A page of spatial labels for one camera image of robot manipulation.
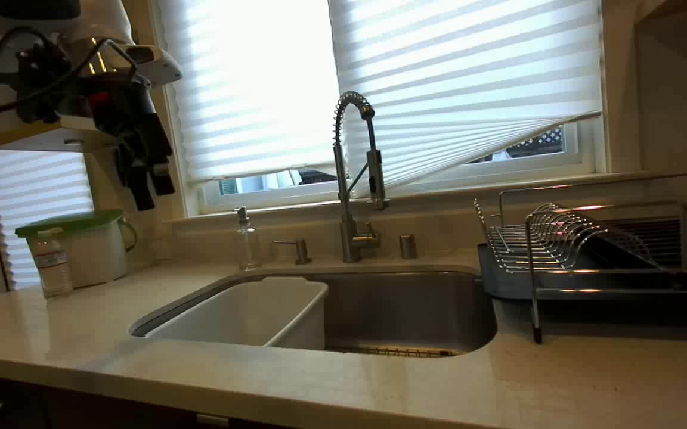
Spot yellowish sink bottom mat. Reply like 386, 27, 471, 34
325, 338, 460, 360

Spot steel countertop lever fixture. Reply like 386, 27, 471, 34
269, 237, 314, 267

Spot stainless steel undermount sink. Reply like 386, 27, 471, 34
126, 265, 498, 360

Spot white plastic wash tub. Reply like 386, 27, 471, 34
140, 274, 331, 351

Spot clear soap dispenser bottle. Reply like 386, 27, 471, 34
233, 205, 262, 274

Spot clear jar with lid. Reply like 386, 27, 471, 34
27, 226, 76, 301

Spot level white window blind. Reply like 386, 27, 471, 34
152, 0, 343, 190

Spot steel spring neck kitchen faucet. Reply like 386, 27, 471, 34
330, 89, 392, 265

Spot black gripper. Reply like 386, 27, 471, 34
88, 82, 180, 215

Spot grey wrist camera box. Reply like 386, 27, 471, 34
122, 40, 187, 89

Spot tilted white window blind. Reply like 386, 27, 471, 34
326, 0, 607, 194

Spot dark wooden base cabinet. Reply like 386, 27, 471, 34
0, 368, 298, 429

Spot white container with green lid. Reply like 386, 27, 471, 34
14, 207, 140, 290

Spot short steel countertop cylinder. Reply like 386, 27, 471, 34
396, 231, 423, 263

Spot narrow white window blind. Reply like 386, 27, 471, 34
0, 145, 99, 294

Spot steel wire dish rack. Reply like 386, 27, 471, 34
473, 196, 687, 346

